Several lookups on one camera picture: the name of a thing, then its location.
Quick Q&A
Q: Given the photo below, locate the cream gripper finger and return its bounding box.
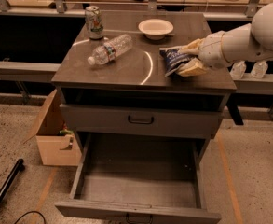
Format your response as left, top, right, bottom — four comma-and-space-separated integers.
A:
176, 58, 207, 77
179, 38, 204, 55

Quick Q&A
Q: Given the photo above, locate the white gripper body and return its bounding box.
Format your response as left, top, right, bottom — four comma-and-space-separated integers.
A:
198, 31, 231, 69

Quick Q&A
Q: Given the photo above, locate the blue chip bag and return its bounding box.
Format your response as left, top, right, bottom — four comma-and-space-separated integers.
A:
159, 46, 196, 77

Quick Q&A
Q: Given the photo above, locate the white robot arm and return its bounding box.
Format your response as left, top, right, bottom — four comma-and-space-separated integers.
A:
177, 3, 273, 77

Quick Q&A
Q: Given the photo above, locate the white paper bowl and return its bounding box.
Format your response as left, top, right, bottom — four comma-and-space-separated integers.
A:
138, 19, 173, 40

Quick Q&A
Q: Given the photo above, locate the clear bottle on shelf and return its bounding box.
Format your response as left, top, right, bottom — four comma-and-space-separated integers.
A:
230, 61, 246, 79
251, 61, 268, 78

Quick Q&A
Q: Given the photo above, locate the closed middle drawer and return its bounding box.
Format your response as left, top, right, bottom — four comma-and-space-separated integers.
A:
60, 104, 223, 139

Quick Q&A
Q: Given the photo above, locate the clear plastic water bottle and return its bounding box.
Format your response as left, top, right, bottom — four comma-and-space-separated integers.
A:
88, 34, 132, 65

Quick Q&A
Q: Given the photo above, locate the grey drawer cabinet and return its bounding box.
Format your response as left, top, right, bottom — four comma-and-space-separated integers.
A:
51, 10, 238, 161

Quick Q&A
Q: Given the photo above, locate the green white soda can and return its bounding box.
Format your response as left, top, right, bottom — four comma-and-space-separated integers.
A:
85, 6, 103, 39

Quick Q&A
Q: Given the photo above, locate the open bottom drawer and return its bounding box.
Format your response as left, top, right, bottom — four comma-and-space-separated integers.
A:
55, 133, 221, 224

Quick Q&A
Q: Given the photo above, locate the green item in box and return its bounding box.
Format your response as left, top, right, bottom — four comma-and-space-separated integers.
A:
59, 125, 74, 136

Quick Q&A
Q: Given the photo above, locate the cardboard box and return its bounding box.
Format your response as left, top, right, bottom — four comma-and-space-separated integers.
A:
24, 90, 81, 166

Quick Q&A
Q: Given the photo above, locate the black pole on floor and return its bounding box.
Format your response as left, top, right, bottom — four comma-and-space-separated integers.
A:
0, 159, 25, 203

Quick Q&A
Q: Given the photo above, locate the black cable on floor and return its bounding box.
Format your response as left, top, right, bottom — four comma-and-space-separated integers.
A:
13, 210, 48, 224

